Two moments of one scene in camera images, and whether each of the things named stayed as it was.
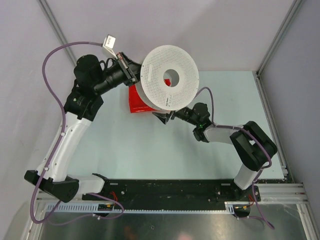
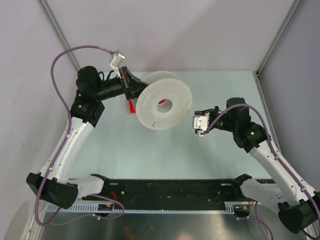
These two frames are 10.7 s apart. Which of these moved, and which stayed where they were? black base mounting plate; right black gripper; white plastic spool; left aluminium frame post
Moved: right black gripper; white plastic spool
Stayed: black base mounting plate; left aluminium frame post
